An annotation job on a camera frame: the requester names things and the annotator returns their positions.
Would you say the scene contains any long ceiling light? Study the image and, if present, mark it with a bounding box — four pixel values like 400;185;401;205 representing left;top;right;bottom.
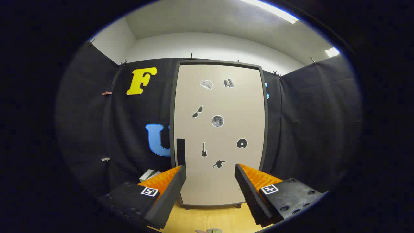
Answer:
239;0;299;24

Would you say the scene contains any dark grey cabinet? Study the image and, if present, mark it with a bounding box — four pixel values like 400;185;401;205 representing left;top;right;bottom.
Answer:
169;59;269;210

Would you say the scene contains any pale green book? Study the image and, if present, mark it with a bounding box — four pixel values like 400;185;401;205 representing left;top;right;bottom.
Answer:
139;168;156;183

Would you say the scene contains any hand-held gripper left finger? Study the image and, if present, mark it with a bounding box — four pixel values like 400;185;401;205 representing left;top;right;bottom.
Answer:
97;165;187;230

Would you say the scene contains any beige cabinet door black handle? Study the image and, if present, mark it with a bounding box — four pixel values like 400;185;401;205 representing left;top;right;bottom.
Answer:
174;64;266;206

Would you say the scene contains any black backdrop cloth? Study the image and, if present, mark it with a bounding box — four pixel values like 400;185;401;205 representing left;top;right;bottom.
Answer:
55;42;363;207

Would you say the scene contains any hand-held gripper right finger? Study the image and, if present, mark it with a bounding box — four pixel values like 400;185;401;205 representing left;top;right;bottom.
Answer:
234;163;325;227

